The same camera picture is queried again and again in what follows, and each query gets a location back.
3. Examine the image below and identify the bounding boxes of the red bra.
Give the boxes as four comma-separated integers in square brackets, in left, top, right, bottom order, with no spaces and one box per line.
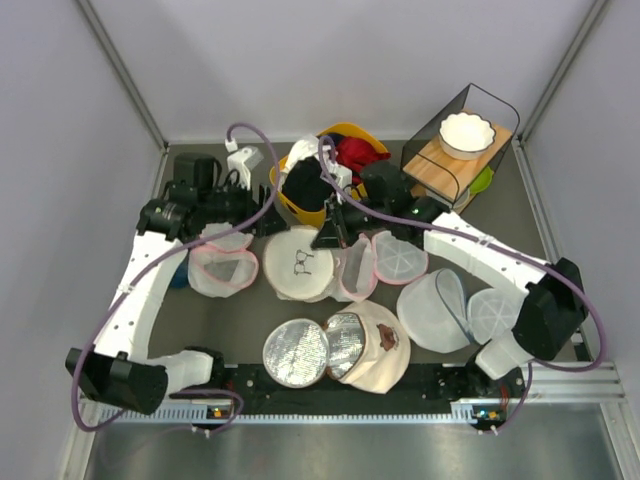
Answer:
[336,137,391,174]

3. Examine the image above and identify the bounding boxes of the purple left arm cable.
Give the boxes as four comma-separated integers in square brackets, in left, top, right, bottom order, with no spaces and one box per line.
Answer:
[70,122,281,432]

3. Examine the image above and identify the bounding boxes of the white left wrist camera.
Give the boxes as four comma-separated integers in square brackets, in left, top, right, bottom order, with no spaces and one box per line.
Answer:
[227,146,264,190]

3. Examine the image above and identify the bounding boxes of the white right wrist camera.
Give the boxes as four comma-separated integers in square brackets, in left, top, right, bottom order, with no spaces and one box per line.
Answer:
[327,160,363,200]

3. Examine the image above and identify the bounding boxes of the pink trimmed bag left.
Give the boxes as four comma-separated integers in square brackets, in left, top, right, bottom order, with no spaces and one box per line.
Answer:
[188,232,259,298]

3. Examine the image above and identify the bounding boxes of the grey trimmed white mesh bag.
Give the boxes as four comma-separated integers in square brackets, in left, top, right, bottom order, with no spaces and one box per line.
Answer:
[396,269,520,354]

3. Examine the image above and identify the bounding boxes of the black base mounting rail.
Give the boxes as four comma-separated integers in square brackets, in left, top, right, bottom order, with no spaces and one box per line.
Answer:
[222,364,524,415]

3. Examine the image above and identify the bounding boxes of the black wire shelf rack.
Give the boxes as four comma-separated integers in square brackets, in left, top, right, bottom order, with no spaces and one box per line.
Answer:
[400,83,520,212]

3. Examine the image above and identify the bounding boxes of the white scalloped bowl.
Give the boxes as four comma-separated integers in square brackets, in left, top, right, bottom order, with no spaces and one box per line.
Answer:
[438,112,497,161]

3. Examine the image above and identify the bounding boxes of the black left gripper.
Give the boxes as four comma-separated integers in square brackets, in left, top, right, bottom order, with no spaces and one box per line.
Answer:
[198,174,289,238]

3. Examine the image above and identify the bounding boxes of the beige mesh bag with glasses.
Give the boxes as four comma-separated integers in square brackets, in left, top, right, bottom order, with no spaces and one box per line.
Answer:
[262,226,337,303]

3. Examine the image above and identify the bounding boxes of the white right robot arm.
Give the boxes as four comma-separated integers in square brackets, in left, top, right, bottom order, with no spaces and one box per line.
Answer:
[315,163,590,396]

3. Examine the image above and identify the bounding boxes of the beige foil lined bear bag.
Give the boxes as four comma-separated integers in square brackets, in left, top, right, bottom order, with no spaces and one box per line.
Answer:
[262,300,411,394]

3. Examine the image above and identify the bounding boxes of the pink trimmed bag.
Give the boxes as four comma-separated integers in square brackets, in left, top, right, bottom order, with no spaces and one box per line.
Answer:
[330,231,429,302]
[188,232,259,298]

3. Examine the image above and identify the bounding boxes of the black bra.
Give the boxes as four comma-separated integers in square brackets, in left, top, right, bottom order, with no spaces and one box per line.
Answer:
[282,157,334,212]

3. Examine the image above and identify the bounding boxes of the white bra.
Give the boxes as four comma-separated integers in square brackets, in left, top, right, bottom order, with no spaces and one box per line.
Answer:
[277,134,321,191]

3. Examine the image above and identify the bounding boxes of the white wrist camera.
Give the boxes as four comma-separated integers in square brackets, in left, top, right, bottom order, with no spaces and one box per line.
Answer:
[327,160,363,200]
[227,146,264,190]

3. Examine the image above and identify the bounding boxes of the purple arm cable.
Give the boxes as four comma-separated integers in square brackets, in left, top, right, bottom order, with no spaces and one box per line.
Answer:
[70,122,281,432]
[317,134,609,434]

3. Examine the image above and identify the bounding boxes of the yellow plastic basket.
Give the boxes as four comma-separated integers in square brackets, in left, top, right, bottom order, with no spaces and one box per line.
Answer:
[269,122,391,228]

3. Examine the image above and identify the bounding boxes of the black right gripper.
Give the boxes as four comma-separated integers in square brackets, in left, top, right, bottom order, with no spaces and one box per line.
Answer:
[313,192,391,250]

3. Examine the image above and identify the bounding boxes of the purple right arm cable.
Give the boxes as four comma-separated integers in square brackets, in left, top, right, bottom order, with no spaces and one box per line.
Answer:
[317,134,609,434]

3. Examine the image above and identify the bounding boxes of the green plastic bowl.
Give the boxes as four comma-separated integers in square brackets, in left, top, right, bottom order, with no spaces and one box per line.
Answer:
[469,166,494,196]

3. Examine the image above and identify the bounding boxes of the pink trimmed bag centre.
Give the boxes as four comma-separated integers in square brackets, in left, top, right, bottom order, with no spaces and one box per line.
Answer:
[330,231,429,302]

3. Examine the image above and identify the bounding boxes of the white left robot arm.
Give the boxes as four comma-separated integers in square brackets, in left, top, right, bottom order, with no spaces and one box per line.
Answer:
[65,146,286,415]

